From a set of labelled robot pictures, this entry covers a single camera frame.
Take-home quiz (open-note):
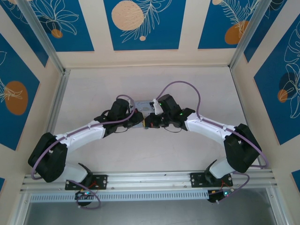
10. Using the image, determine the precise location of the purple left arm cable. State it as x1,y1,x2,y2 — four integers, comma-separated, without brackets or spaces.
31,94,136,209

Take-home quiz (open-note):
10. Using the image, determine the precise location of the grey slotted cable duct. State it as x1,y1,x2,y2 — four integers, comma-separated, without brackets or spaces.
29,190,209,203

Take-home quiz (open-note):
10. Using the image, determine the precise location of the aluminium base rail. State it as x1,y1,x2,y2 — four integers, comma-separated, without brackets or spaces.
20,169,278,192

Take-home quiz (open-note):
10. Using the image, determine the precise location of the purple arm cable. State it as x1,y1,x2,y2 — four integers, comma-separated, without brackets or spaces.
31,94,136,209
156,81,270,204

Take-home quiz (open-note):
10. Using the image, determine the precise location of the thin black right gripper cable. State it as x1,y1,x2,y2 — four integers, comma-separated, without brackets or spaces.
163,125,181,135

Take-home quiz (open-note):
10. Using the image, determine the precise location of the aluminium frame post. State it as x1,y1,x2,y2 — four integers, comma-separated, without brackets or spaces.
7,191,31,225
16,0,66,74
266,187,289,225
229,0,278,70

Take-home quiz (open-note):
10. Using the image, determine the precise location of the aluminium table side rail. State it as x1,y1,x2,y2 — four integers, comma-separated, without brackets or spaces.
231,67,264,170
46,69,71,141

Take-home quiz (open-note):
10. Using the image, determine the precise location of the grey metal panel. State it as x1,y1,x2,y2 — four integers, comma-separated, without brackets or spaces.
23,201,277,225

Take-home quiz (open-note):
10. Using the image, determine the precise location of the blue cartoon tin box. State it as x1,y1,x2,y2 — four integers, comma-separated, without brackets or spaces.
132,100,157,130

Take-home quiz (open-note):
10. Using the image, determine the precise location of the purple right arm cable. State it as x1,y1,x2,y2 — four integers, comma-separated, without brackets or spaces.
156,81,270,204

